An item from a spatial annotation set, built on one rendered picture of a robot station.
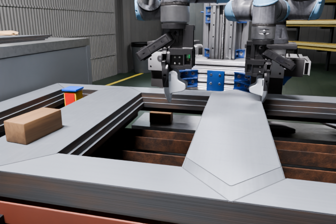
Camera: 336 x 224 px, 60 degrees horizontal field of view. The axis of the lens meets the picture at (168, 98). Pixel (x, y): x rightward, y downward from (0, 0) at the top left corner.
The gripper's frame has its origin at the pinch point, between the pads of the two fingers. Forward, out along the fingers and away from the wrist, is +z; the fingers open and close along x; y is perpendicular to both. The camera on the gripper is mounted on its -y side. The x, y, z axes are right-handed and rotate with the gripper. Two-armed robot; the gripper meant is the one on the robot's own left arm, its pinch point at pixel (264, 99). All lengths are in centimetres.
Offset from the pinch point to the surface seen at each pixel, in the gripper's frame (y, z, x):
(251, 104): 4.6, 0.7, 5.1
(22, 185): 47, 3, 62
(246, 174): 8, 1, 53
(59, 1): 296, -61, -346
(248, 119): 6.0, 0.7, 21.8
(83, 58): 91, -7, -42
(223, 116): 13.1, 0.6, 20.7
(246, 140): 7.0, 0.6, 37.4
